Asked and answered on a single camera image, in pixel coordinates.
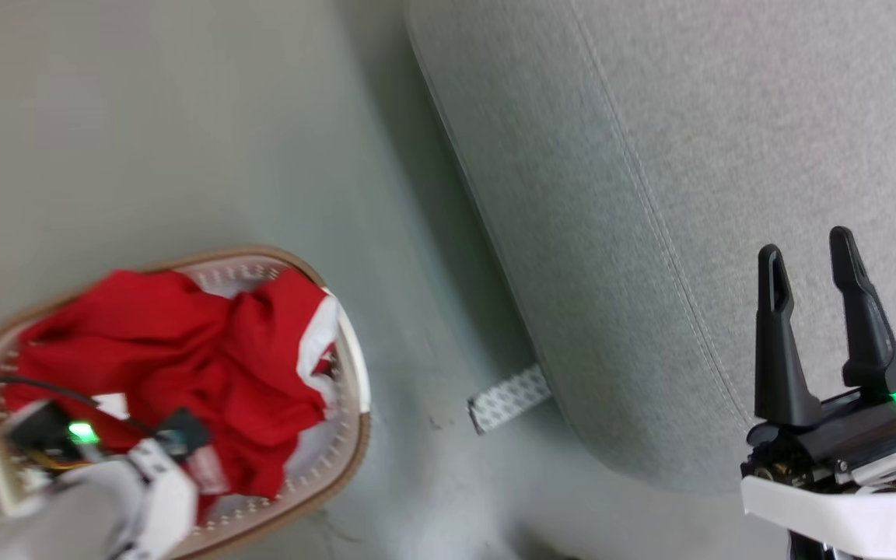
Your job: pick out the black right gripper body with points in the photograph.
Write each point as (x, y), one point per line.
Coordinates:
(845, 443)

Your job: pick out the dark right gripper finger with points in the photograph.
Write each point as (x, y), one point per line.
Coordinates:
(868, 342)
(778, 365)

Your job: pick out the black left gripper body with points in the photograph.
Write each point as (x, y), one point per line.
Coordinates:
(47, 429)

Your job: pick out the red garment white striped collar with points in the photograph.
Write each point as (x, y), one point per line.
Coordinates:
(183, 342)

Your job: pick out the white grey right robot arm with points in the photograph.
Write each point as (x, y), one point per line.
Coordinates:
(883, 521)

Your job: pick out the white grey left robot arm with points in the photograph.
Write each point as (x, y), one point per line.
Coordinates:
(67, 521)

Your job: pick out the white laundry basket tan rim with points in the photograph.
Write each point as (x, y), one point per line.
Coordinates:
(351, 350)

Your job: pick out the grey fabric sofa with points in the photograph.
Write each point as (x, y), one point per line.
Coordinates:
(650, 155)

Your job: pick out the white patterned tape strip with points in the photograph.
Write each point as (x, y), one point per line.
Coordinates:
(509, 398)

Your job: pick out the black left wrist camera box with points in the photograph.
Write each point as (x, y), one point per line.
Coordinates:
(182, 435)

